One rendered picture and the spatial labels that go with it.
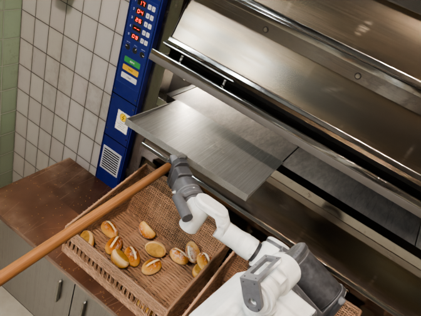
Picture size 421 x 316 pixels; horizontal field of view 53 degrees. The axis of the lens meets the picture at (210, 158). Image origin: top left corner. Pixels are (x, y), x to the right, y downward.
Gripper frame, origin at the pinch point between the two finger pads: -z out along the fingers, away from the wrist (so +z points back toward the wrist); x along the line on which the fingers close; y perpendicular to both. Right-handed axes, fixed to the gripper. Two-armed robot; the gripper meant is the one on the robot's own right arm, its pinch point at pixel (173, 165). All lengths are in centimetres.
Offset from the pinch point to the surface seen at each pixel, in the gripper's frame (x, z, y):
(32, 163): -88, -111, 31
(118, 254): -54, -8, 8
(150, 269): -57, 0, -5
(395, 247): -3, 44, -73
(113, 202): 1.1, 17.9, 25.2
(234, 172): -1.5, 2.7, -24.0
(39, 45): -12, -112, 32
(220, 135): -1.3, -20.9, -28.8
